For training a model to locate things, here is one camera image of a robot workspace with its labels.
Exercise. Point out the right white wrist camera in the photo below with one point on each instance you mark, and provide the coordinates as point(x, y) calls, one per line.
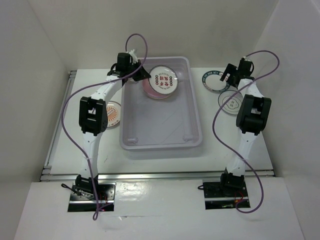
point(247, 58)

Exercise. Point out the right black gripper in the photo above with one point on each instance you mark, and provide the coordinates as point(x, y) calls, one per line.
point(231, 69)

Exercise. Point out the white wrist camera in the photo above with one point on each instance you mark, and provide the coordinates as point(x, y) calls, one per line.
point(247, 58)
point(133, 55)

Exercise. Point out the pink plastic plate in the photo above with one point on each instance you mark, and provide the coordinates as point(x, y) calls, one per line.
point(147, 87)

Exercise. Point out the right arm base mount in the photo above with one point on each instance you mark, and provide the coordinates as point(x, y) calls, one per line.
point(227, 193)

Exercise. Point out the orange sunburst pattern plate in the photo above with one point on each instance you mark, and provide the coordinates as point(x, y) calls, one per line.
point(113, 109)

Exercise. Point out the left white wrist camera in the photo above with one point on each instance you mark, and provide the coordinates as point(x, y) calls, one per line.
point(133, 55)

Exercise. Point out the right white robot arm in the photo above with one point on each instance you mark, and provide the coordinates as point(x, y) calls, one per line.
point(251, 120)

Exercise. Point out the white plate red characters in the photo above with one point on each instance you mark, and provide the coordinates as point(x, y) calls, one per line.
point(162, 69)

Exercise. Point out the lavender plastic plate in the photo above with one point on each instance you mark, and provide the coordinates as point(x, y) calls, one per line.
point(160, 96)

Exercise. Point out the teal rimmed white plate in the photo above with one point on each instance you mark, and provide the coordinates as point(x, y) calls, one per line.
point(211, 80)

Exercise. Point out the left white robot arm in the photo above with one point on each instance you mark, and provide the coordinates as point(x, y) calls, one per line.
point(93, 117)

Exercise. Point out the white plate black outline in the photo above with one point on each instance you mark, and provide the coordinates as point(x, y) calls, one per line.
point(233, 105)

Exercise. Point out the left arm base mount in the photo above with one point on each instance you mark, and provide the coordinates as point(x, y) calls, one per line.
point(82, 201)

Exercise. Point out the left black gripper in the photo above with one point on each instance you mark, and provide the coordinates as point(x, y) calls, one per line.
point(142, 74)

